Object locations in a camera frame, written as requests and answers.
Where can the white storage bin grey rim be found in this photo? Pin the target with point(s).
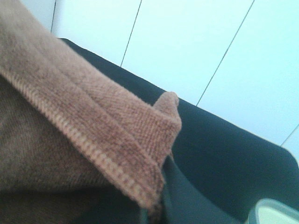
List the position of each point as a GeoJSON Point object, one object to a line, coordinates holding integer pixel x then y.
{"type": "Point", "coordinates": [270, 211]}

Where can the brown towel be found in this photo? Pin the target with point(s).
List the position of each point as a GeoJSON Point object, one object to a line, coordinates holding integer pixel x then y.
{"type": "Point", "coordinates": [44, 179]}

